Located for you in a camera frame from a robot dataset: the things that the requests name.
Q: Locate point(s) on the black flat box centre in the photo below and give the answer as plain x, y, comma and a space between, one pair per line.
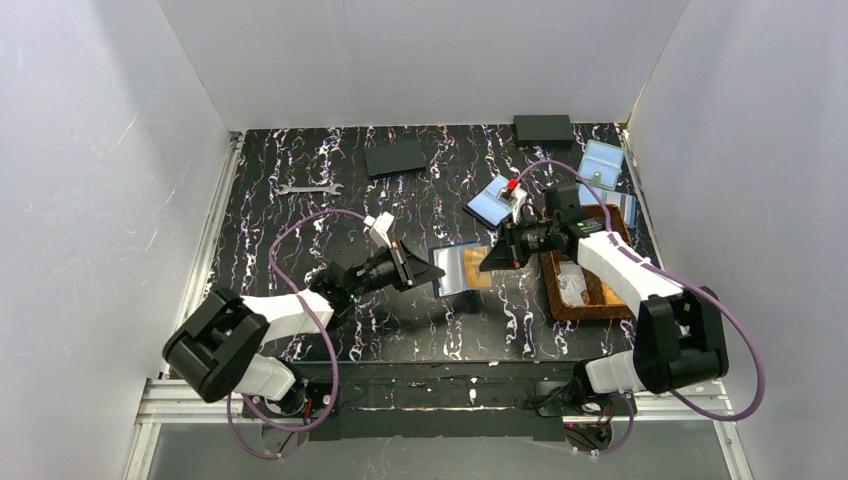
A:
394, 159

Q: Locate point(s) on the white cards in basket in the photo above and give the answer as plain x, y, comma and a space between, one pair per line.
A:
572, 284

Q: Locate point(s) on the orange credit card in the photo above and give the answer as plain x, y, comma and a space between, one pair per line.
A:
475, 278

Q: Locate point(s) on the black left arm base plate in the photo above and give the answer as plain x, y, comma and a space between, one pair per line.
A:
305, 400

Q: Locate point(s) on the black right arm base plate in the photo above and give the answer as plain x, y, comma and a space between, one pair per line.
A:
560, 399

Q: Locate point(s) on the light blue snap card holder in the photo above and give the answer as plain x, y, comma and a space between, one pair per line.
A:
601, 164

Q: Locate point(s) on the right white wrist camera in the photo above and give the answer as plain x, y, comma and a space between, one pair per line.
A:
512, 195

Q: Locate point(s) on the open blue card holder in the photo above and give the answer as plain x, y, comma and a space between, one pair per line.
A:
487, 208

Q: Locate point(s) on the silver open-end wrench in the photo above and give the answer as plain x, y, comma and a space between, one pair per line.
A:
333, 189

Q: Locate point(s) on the blue striped card holder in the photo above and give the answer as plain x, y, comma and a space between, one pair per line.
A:
627, 203

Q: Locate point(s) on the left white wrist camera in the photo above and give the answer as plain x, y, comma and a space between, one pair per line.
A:
378, 228

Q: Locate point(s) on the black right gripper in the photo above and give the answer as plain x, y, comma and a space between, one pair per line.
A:
518, 243

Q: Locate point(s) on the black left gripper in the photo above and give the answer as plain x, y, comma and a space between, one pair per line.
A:
403, 268

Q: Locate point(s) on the black box at back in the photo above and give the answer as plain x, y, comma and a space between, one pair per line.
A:
544, 130

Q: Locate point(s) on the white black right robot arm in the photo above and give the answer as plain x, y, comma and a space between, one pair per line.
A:
679, 339

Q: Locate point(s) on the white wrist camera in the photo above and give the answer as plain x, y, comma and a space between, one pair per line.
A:
378, 228
512, 195

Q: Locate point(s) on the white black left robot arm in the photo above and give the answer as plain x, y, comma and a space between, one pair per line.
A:
217, 349

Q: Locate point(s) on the dark blue card holder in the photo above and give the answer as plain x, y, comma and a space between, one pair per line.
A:
449, 258

